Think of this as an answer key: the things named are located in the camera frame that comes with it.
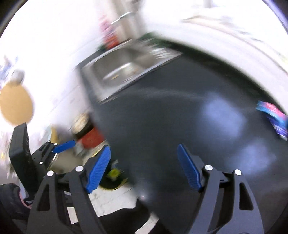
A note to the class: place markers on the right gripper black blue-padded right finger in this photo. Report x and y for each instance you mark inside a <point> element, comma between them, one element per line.
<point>226,203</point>

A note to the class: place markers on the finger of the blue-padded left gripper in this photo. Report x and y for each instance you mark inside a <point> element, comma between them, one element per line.
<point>59,148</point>

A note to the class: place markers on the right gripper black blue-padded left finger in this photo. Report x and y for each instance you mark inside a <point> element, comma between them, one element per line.
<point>49,212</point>

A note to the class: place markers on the red trash bin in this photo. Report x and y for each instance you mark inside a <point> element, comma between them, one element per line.
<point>86,132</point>

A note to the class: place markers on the gloved left hand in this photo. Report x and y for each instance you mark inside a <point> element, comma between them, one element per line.
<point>11,202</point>

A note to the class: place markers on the round wooden board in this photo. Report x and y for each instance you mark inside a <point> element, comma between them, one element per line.
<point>16,104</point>

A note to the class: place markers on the stainless steel sink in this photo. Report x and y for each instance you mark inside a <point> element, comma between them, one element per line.
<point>114,70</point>

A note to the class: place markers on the blue pink snack packet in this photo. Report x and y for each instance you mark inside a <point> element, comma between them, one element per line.
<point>277,118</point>

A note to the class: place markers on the red dish soap bottle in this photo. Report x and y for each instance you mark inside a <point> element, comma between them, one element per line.
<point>108,32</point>

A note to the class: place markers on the chrome faucet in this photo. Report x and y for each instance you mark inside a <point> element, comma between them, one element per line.
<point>122,17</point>

